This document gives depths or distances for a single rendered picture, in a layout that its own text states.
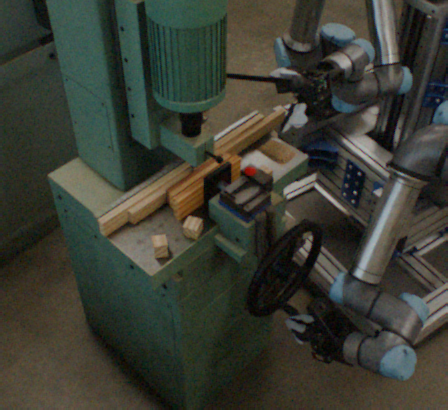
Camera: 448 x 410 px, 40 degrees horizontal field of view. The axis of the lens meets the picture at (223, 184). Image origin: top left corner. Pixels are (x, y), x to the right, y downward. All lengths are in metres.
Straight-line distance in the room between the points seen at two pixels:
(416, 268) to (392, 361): 1.07
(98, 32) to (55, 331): 1.37
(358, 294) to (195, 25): 0.71
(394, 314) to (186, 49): 0.75
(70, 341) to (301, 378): 0.88
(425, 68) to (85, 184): 1.06
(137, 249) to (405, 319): 0.65
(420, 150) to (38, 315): 1.70
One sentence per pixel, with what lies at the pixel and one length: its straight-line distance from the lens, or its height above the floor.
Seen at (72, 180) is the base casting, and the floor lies 0.80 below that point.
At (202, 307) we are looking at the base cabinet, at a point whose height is 0.60.
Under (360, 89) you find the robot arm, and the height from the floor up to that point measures 1.10.
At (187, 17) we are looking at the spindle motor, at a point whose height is 1.44.
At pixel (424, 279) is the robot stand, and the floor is 0.22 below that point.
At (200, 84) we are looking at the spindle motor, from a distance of 1.37.
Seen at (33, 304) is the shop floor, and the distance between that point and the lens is 2.61.
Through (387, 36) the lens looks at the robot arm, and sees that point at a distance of 1.75.
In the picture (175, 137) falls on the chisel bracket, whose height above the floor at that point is 1.06.
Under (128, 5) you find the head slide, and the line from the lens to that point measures 1.41.
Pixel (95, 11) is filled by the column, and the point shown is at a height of 1.38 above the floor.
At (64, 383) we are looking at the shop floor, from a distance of 2.39.
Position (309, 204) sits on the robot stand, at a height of 0.21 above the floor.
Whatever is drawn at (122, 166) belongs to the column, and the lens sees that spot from 1.73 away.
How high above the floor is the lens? 2.06
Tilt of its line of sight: 44 degrees down
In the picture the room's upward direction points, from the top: 1 degrees clockwise
